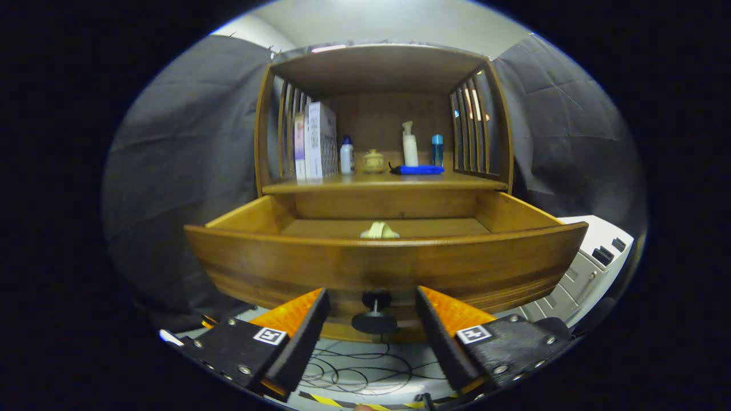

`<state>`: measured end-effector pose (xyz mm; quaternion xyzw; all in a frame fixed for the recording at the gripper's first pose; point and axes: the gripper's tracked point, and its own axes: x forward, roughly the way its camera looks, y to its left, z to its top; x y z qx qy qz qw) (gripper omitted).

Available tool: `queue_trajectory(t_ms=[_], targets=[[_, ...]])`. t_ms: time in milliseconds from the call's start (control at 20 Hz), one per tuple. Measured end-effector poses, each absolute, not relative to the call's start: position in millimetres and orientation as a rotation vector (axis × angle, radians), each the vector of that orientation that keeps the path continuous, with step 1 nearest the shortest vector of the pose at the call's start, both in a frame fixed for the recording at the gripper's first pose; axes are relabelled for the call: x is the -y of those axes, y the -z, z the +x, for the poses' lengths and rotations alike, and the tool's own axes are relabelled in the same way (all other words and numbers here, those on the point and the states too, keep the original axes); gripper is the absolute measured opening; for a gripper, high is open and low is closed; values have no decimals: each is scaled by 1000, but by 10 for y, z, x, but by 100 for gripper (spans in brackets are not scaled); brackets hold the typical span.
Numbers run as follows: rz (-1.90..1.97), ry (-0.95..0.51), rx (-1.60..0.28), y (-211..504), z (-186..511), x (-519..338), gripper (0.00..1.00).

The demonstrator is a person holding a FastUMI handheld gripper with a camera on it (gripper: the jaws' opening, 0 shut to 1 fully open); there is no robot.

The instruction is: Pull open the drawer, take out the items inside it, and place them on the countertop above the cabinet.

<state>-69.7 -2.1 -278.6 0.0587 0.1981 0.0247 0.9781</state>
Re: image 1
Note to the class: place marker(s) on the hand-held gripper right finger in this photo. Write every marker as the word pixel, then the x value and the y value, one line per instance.
pixel 442 342

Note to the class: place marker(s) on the wooden countertop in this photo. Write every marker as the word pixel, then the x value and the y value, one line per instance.
pixel 400 181

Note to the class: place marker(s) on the purple box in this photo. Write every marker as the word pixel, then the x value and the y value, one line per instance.
pixel 299 148

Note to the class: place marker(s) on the blue folded cloth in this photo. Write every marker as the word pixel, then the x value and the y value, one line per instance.
pixel 420 169

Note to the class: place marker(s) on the white patterned box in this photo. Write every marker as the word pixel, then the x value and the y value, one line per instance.
pixel 320 142

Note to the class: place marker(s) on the small white bottle blue cap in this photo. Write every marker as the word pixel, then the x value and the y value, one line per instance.
pixel 346 160

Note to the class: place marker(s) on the white appliance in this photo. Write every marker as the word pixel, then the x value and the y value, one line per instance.
pixel 588 268

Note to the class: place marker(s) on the black backdrop cloth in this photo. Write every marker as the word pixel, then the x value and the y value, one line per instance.
pixel 177 171

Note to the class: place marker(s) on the wooden drawer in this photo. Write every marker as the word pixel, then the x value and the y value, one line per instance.
pixel 342 268

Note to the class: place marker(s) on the white pump bottle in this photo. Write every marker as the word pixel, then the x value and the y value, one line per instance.
pixel 410 148

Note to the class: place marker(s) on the wooden cabinet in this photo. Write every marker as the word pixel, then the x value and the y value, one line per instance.
pixel 382 74

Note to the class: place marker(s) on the blue cylinder bottle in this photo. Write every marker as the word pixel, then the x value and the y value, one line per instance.
pixel 437 151

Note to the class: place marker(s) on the yellow lidded teacup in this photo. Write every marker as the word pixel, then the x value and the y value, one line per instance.
pixel 374 162

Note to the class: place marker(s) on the pale green cone ornament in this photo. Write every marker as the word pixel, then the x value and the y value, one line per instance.
pixel 380 231

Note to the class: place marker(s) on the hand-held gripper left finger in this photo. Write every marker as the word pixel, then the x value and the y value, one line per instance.
pixel 302 339

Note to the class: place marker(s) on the yellow black floor tape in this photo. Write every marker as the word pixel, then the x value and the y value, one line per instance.
pixel 325 401

